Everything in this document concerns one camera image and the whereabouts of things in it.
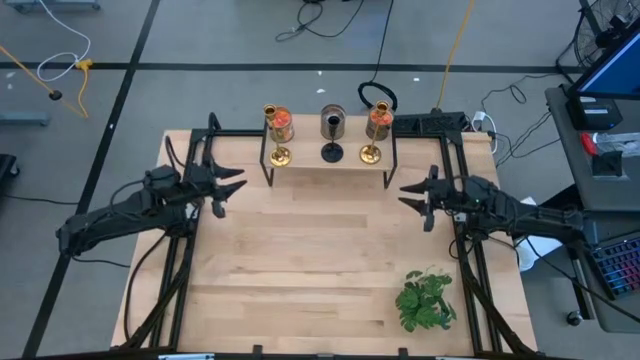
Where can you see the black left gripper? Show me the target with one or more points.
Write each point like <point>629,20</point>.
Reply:
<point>200,182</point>

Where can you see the gold candlestick holder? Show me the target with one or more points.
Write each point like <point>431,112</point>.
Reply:
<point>370,155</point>
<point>280,156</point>

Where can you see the black frame clip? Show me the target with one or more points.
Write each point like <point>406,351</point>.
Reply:
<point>257,351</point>
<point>401,353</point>

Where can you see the small black puck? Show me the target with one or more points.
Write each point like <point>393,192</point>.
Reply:
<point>55,95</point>

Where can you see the grey floor bar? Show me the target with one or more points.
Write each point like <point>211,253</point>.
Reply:
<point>22,118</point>

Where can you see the laptop with rainbow keyboard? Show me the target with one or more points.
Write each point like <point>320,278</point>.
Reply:
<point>620,265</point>

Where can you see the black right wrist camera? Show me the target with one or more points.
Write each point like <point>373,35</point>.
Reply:
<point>482,187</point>

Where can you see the black candlestick holder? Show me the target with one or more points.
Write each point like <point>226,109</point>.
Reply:
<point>332,152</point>

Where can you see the black desktop box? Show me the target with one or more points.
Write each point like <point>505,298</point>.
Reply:
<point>595,114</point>

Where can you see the computer monitor blue screen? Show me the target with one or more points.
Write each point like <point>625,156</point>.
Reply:
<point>615,70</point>

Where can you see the orange candle glass jar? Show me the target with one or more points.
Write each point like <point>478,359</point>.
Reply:
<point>387,125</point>
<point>283,125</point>

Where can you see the green plant white pot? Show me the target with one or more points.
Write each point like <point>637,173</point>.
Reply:
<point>425,302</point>

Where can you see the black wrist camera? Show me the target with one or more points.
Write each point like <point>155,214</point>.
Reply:
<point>162,176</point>
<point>482,187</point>

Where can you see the black floor equipment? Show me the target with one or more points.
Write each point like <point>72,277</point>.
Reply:
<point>7,167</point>

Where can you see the silver frame bracket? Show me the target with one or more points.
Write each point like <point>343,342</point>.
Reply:
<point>185,357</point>

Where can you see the silver mercury glass jar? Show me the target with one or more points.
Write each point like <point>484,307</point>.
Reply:
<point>340,130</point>

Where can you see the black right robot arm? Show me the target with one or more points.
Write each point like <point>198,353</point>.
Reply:
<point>530,217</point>

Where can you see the black floor fan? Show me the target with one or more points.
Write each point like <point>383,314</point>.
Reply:
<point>590,40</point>

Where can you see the grey desk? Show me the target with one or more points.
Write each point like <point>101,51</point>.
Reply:
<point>570,170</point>

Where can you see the black caster wheel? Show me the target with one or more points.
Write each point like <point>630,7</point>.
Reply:
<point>575,318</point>

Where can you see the black aluminium frame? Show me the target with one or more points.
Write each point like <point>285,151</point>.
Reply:
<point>230,133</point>

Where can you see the black square cup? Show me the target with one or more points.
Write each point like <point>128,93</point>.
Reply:
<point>607,164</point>

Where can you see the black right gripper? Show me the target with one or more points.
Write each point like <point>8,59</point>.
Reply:
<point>447,194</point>

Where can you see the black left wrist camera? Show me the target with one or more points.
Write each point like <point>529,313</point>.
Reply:
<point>162,176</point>

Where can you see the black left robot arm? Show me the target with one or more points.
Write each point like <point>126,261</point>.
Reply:
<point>115,220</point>

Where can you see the grey cart base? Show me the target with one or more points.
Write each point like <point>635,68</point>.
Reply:
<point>50,5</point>

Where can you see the wooden shelf riser black legs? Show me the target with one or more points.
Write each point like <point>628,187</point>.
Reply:
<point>310,150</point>

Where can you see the black power strip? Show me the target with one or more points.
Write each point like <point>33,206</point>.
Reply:
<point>430,122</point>

